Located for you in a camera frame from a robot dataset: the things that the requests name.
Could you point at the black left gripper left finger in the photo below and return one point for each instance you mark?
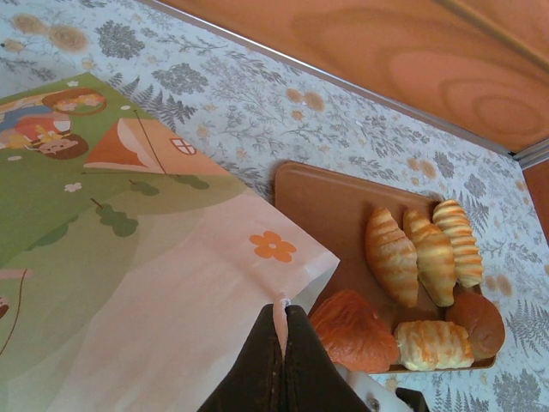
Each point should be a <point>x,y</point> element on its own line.
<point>253,377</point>

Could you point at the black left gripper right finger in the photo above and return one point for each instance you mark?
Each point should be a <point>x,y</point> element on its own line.
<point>313,377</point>

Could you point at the red triangular fake bread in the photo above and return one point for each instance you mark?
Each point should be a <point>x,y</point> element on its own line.
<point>351,335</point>

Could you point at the orange streaked fake pastry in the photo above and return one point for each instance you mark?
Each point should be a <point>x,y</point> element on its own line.
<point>433,345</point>

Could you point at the round brown fake bun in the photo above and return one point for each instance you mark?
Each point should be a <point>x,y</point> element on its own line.
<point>476,330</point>

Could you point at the striped golden fake croissant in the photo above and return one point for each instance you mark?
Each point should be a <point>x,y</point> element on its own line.
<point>392,257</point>
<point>431,262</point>

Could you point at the ribbed long fake bread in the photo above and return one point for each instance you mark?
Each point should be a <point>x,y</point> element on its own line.
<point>459,240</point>

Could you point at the brown rectangular tray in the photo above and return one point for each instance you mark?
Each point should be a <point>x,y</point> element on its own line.
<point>321,206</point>

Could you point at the white printed paper bag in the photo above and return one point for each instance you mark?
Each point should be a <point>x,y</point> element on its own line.
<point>128,257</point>

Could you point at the floral patterned tablecloth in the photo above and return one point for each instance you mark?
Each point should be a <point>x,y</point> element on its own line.
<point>257,107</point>

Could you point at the aluminium frame post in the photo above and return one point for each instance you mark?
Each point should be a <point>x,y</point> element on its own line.
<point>534,152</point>

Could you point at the aluminium frame bar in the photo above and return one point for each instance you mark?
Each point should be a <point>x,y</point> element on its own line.
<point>326,74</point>

